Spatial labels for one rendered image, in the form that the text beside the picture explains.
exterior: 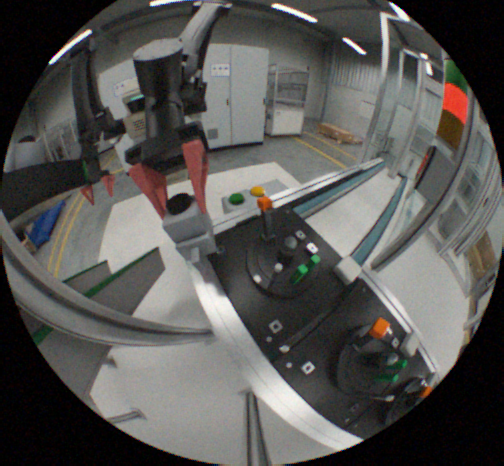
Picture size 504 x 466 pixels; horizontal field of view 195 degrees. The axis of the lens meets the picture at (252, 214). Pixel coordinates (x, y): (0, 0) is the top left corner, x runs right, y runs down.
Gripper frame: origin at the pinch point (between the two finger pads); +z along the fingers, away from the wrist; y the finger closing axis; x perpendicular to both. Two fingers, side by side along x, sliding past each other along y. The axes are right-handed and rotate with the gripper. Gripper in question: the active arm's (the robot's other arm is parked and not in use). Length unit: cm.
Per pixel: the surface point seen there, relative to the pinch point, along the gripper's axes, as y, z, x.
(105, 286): -6.8, 4.4, -8.3
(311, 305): 13.1, 20.8, 2.4
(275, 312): 6.9, 19.1, 2.7
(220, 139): 26, -160, 270
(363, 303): 23.1, 25.6, -0.1
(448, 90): 36.2, -5.9, -20.0
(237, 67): 86, -259, 170
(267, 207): 11.3, 2.6, 6.2
